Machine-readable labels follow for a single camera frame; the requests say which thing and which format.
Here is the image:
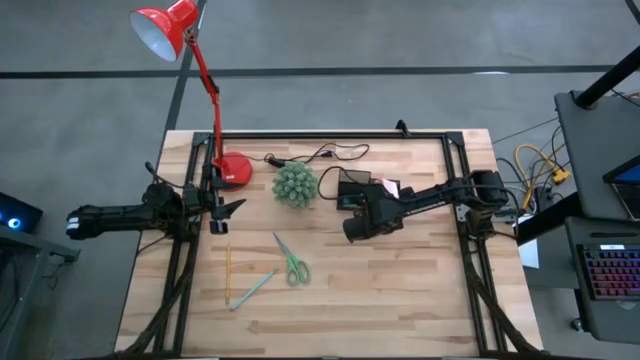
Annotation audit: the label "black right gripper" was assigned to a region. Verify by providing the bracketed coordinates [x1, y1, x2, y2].
[341, 182, 407, 245]

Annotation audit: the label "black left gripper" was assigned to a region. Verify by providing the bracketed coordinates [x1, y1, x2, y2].
[182, 162, 248, 236]

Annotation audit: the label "yellow pencil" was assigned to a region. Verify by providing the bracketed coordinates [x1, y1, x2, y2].
[224, 243, 233, 306]

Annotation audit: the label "green-handled scissors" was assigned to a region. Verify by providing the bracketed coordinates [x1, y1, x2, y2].
[272, 231, 312, 288]

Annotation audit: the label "teal pencil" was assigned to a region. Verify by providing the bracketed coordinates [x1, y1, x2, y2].
[229, 267, 280, 312]

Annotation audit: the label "black mesh desk organizer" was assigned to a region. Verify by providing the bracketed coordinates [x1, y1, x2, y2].
[335, 168, 402, 211]

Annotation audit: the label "red desk lamp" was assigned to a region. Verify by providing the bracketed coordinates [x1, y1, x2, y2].
[128, 0, 254, 192]

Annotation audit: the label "green plant in patterned pot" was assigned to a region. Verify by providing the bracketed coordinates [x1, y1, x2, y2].
[271, 160, 320, 209]

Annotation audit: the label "white paper sheet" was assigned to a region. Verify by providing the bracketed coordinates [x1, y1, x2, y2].
[516, 213, 541, 270]

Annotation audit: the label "black desk beam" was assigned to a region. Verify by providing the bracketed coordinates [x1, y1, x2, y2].
[514, 192, 584, 246]

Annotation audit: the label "black computer with blue light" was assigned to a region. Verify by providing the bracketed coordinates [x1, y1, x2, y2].
[0, 191, 44, 234]

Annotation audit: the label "RGB backlit keyboard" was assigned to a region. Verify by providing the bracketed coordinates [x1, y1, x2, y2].
[574, 243, 640, 302]

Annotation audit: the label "laptop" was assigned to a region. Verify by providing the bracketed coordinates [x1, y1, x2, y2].
[602, 154, 640, 222]

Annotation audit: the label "gray keyboard desk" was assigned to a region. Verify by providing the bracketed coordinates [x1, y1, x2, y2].
[563, 215, 640, 346]

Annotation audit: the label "black pole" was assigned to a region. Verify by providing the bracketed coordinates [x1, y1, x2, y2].
[573, 44, 640, 110]

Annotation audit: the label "black lamp power cable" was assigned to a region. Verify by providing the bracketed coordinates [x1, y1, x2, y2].
[249, 141, 371, 169]

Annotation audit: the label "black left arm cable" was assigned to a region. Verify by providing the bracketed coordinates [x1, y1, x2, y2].
[143, 160, 174, 190]

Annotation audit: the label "black aluminium table frame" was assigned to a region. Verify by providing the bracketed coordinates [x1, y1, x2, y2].
[114, 130, 546, 360]

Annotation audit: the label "yellow cable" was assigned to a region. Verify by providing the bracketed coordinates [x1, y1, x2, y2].
[514, 143, 572, 211]

